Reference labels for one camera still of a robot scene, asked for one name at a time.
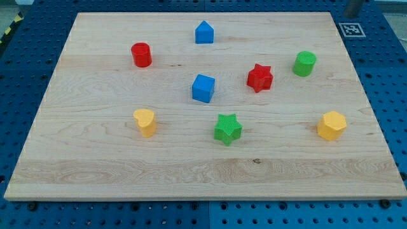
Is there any blue triangle-top block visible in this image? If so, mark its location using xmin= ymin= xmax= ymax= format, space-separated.
xmin=195 ymin=21 xmax=214 ymax=44

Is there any blue cube block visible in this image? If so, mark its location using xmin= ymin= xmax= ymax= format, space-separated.
xmin=192 ymin=74 xmax=216 ymax=103

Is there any green star block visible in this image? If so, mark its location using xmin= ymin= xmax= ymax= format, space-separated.
xmin=214 ymin=114 xmax=242 ymax=146

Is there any yellow heart block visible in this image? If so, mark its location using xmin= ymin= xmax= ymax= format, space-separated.
xmin=133 ymin=109 xmax=157 ymax=138

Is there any light wooden board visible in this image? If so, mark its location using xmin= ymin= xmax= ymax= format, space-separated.
xmin=4 ymin=12 xmax=406 ymax=202

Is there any red star block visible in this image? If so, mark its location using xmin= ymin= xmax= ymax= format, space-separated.
xmin=246 ymin=64 xmax=273 ymax=93

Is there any red cylinder block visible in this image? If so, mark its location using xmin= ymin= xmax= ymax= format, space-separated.
xmin=130 ymin=42 xmax=152 ymax=67

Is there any green cylinder block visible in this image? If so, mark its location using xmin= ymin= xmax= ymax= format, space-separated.
xmin=293 ymin=51 xmax=317 ymax=77

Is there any yellow hexagon block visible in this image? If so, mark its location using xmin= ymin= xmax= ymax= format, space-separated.
xmin=317 ymin=111 xmax=347 ymax=141

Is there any white fiducial marker tag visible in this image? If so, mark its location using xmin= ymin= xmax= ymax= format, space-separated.
xmin=339 ymin=22 xmax=366 ymax=38

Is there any yellow black hazard tape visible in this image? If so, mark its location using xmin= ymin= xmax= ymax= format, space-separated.
xmin=1 ymin=12 xmax=24 ymax=45

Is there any grey metal post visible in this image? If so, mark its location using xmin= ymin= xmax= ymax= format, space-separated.
xmin=343 ymin=0 xmax=365 ymax=19

